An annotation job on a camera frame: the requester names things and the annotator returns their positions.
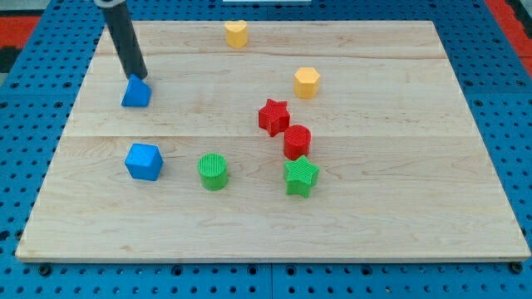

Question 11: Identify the green star block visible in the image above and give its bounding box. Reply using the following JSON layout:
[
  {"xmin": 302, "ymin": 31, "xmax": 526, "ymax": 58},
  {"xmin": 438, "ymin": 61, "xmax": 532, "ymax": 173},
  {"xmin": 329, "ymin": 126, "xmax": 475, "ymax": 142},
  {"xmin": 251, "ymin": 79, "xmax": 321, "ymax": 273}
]
[{"xmin": 283, "ymin": 155, "xmax": 320, "ymax": 198}]

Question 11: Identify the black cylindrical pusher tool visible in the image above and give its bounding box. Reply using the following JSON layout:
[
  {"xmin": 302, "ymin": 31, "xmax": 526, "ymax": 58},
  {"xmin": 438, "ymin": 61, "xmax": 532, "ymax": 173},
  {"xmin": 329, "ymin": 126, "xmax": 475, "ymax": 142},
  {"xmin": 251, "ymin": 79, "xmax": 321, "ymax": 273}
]
[{"xmin": 94, "ymin": 0, "xmax": 148, "ymax": 79}]

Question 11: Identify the green cylinder block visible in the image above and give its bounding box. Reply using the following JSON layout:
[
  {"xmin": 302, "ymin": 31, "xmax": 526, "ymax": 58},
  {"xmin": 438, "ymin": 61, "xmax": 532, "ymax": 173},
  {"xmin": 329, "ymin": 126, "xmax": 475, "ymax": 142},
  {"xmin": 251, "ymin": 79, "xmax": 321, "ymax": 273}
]
[{"xmin": 198, "ymin": 153, "xmax": 229, "ymax": 191}]

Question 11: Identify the red star block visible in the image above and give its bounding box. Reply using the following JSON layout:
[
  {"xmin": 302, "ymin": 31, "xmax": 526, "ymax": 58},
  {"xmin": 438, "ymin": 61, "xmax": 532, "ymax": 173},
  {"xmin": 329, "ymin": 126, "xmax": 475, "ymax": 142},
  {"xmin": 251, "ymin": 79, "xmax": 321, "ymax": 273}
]
[{"xmin": 258, "ymin": 99, "xmax": 291, "ymax": 137}]

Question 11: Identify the red cylinder block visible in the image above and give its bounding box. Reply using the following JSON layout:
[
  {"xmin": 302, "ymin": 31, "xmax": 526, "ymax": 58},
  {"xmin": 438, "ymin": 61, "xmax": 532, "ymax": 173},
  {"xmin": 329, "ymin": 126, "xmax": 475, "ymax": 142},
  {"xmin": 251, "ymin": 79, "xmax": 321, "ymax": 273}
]
[{"xmin": 283, "ymin": 125, "xmax": 312, "ymax": 160}]

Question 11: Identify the blue cube block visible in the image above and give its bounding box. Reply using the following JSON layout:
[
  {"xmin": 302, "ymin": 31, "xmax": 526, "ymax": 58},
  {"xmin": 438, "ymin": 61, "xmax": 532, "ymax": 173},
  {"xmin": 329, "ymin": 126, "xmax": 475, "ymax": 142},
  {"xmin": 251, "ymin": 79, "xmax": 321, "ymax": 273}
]
[{"xmin": 125, "ymin": 143, "xmax": 164, "ymax": 181}]

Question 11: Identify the yellow heart block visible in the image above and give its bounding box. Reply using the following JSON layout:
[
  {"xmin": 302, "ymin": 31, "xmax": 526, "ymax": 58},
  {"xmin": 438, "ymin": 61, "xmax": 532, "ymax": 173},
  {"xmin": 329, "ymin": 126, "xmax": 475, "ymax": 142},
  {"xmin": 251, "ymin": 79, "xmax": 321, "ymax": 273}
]
[{"xmin": 224, "ymin": 20, "xmax": 249, "ymax": 49}]

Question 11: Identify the wooden board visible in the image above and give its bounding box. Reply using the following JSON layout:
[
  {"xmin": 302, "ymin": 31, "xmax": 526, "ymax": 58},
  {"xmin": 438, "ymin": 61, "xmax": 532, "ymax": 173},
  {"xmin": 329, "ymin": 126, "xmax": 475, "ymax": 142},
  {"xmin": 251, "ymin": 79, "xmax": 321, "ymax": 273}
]
[{"xmin": 16, "ymin": 21, "xmax": 530, "ymax": 263}]

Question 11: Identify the blue triangle block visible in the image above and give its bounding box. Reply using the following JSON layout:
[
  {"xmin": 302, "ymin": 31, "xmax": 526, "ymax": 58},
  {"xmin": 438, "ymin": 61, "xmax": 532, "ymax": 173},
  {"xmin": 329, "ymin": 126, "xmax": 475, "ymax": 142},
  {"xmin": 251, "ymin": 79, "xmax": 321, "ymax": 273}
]
[{"xmin": 121, "ymin": 74, "xmax": 151, "ymax": 107}]

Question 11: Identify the yellow hexagon block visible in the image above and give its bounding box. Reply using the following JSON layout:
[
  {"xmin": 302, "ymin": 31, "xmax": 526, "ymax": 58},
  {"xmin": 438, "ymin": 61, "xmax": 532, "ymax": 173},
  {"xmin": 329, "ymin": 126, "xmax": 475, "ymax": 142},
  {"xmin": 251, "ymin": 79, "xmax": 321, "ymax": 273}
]
[{"xmin": 293, "ymin": 67, "xmax": 321, "ymax": 99}]

